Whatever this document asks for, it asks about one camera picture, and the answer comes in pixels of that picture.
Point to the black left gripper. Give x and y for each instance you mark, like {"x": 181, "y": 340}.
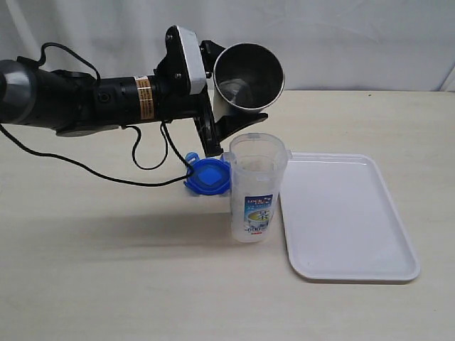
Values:
{"x": 173, "y": 102}

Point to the stainless steel cup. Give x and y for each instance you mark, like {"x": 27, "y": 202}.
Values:
{"x": 247, "y": 79}

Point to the blue plastic lid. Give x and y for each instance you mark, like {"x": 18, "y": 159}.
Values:
{"x": 210, "y": 176}

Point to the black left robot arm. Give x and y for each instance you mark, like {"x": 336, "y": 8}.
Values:
{"x": 78, "y": 104}

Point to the clear plastic jar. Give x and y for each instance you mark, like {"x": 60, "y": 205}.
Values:
{"x": 257, "y": 165}

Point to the white curtain backdrop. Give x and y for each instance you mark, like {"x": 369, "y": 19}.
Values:
{"x": 322, "y": 45}

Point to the white plastic tray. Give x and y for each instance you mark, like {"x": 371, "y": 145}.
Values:
{"x": 340, "y": 222}

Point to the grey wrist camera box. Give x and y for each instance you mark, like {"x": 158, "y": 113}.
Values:
{"x": 192, "y": 60}

